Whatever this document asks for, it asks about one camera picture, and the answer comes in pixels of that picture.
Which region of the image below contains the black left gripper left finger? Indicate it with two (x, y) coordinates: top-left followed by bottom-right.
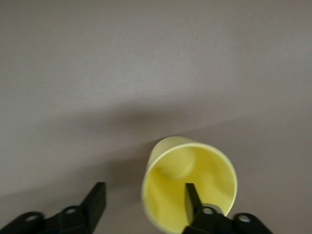
(0, 181), (108, 234)

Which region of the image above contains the yellow plastic cup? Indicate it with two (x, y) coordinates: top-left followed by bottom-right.
(141, 136), (238, 234)

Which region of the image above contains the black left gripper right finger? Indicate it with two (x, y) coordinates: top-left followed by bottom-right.
(181, 182), (269, 234)

